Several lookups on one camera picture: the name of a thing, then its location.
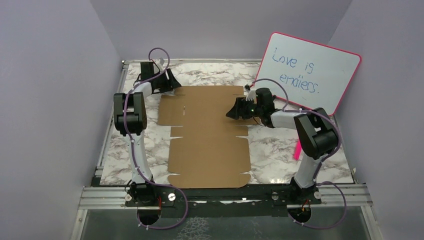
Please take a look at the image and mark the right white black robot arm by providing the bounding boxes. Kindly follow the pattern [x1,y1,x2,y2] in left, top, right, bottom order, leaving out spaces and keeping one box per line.
[226,87,341,204]

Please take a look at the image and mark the pink marker pen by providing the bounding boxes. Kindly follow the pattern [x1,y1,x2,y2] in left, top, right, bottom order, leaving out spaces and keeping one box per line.
[293,140,302,161]

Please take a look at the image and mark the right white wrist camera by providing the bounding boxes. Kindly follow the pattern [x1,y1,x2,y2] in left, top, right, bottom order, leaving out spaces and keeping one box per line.
[245,88,256,102]

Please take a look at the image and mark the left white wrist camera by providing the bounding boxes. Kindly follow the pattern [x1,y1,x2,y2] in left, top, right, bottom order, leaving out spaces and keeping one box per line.
[154,58,165,72]

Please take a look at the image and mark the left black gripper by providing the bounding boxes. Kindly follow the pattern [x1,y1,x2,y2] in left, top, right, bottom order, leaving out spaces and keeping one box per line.
[152,68,181,93]

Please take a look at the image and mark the pink framed whiteboard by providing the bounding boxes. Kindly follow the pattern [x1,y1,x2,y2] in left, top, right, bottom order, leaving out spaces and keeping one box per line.
[254,32,362,116]

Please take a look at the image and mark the brown cardboard box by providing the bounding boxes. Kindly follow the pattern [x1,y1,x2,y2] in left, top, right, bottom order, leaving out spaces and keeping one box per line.
[157,85,254,189]

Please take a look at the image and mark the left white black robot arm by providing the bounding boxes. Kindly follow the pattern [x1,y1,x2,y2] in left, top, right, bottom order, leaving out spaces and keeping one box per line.
[113,61,182,206]

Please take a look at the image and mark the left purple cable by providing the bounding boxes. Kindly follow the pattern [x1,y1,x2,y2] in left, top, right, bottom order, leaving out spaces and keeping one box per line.
[122,47,190,231]

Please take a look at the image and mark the purple cable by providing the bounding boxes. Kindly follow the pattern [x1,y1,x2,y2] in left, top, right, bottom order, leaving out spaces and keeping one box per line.
[122,47,190,231]
[251,78,348,231]

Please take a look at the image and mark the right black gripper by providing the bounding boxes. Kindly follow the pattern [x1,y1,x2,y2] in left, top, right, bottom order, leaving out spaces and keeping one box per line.
[226,96,264,120]

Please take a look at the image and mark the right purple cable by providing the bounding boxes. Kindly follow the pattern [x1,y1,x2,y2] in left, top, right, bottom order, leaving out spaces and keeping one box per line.
[251,78,348,231]

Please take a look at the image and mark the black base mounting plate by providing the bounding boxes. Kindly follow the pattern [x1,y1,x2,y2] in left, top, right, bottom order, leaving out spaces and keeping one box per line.
[91,177,322,220]

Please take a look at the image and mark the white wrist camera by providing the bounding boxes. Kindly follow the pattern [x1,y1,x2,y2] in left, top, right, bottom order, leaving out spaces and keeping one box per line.
[245,88,256,102]
[154,58,165,72]

